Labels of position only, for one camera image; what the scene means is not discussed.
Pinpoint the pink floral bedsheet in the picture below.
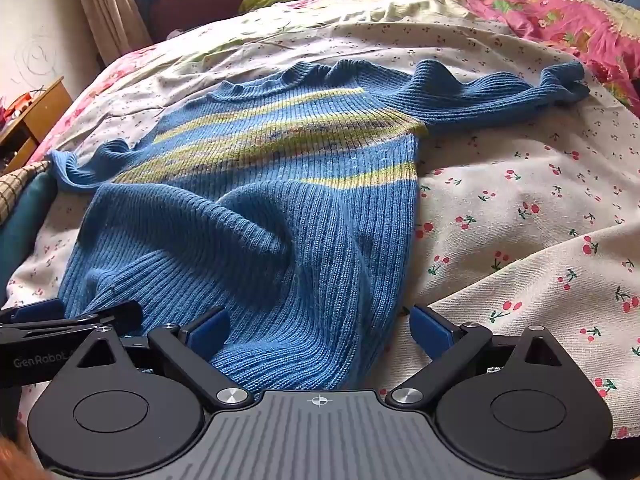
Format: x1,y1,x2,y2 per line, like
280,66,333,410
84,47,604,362
27,42,168,163

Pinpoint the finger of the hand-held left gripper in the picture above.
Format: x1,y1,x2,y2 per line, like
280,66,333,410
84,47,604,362
0,301,144,335
0,298,66,325

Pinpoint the beige curtain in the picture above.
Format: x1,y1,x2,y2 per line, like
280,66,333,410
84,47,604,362
66,0,154,67

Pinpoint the pink floral quilt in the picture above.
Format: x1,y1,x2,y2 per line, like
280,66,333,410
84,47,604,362
417,0,640,118

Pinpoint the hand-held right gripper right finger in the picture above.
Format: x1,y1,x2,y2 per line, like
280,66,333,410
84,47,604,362
384,305,573,409

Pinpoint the white cherry print bedsheet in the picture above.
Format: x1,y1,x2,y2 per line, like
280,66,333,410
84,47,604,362
5,7,640,441

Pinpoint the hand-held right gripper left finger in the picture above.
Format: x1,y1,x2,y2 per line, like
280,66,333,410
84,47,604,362
75,306,254,408

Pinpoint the blue striped knit sweater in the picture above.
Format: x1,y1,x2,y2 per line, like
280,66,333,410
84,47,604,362
49,58,592,401

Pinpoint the pale green floral sheet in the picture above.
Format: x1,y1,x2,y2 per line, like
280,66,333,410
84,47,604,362
165,0,451,63

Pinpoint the checked beige cloth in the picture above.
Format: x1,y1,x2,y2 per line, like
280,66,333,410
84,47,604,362
0,160,54,233

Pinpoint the wooden nightstand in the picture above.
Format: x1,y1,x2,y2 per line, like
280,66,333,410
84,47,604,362
0,76,74,175

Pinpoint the teal cloth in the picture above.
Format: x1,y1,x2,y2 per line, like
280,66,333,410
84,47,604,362
0,172,60,307

